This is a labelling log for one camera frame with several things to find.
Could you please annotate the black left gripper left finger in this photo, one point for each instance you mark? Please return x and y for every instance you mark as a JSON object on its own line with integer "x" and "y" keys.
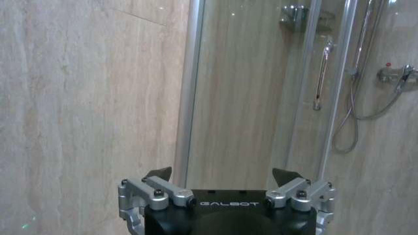
{"x": 147, "y": 191}

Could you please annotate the glass shower enclosure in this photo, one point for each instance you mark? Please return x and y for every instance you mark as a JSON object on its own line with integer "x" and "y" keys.
{"x": 260, "y": 85}

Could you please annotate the chrome shower riser rail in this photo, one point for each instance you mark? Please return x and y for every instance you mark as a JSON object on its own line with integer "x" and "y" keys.
{"x": 366, "y": 36}

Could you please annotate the chrome corner shower shelf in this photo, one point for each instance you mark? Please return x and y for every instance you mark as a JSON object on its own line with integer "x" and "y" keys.
{"x": 295, "y": 15}

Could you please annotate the chrome shower mixer valve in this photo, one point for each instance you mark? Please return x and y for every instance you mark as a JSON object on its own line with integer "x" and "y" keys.
{"x": 398, "y": 74}

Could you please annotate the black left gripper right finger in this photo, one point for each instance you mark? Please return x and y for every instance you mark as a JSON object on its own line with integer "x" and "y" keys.
{"x": 295, "y": 189}

